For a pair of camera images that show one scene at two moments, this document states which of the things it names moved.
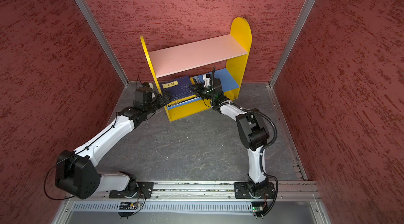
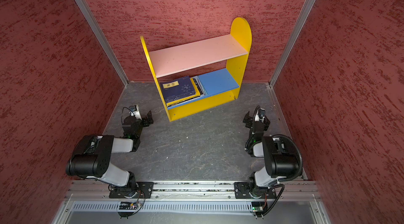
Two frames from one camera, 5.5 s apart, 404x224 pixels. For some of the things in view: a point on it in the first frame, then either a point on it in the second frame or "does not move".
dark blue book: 178,88 does not move
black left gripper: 162,102 -> 145,120
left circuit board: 129,205 does not move
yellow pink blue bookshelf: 235,47 does not move
